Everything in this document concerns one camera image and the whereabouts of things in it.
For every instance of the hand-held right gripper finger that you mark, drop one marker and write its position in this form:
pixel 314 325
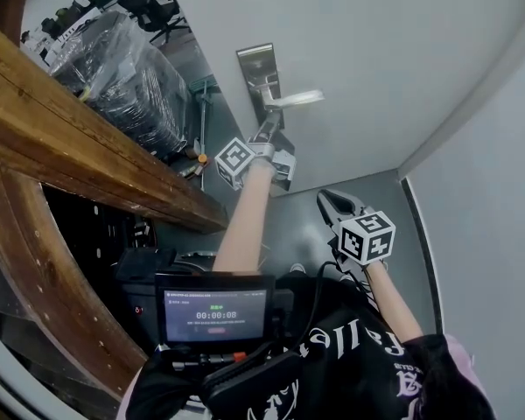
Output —
pixel 345 201
pixel 328 212

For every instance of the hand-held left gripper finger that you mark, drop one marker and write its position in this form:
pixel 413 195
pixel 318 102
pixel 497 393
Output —
pixel 262 131
pixel 275 125

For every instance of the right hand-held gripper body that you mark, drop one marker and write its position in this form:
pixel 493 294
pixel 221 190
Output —
pixel 367 236

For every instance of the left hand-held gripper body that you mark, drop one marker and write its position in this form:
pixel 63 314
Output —
pixel 236 162

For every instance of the white door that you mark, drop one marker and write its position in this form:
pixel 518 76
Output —
pixel 376 59

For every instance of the person's right forearm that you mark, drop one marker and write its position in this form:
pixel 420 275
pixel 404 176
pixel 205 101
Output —
pixel 394 302

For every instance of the person's left forearm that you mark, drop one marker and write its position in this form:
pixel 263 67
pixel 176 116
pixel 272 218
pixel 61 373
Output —
pixel 242 226

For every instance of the steel door lock plate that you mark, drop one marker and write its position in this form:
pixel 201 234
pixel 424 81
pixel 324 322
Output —
pixel 258 72

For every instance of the small orange cap object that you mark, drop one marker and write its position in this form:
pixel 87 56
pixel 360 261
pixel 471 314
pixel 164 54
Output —
pixel 202 158

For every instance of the person's shoe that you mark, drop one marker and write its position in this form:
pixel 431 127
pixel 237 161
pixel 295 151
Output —
pixel 346 278
pixel 298 268

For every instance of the metal pole cleaning tool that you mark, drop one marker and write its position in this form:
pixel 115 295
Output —
pixel 203 121

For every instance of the person's black printed shirt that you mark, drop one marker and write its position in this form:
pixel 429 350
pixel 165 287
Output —
pixel 354 366

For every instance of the plastic wrapped pallet load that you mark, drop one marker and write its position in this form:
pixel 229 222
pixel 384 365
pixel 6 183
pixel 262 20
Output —
pixel 127 86

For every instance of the black hard equipment case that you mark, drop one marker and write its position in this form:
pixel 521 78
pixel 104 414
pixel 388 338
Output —
pixel 135 287

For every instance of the black office chair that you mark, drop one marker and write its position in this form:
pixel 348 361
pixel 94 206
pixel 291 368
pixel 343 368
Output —
pixel 151 11

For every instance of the black padded pouch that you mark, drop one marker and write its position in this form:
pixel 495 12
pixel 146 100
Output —
pixel 254 376

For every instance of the wide curved speckled wooden board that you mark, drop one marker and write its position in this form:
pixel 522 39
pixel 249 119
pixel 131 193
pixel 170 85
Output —
pixel 61 287

